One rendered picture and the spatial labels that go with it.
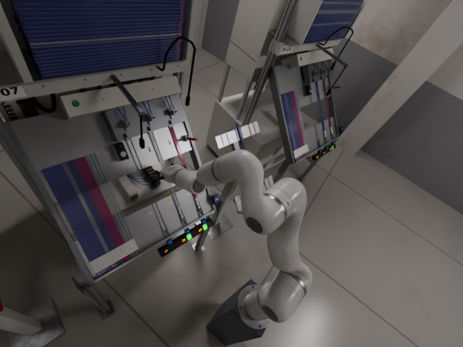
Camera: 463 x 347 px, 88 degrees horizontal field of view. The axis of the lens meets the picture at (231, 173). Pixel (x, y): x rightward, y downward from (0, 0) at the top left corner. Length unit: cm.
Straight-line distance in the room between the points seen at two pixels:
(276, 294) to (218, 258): 122
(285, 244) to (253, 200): 20
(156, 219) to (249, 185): 72
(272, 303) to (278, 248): 21
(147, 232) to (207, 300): 90
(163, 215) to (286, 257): 71
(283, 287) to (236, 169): 46
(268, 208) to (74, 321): 162
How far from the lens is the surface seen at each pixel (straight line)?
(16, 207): 246
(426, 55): 323
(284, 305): 92
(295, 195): 72
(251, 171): 68
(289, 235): 78
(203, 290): 201
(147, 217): 127
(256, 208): 64
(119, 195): 157
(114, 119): 115
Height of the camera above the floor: 194
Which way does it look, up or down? 49 degrees down
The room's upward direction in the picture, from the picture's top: 23 degrees clockwise
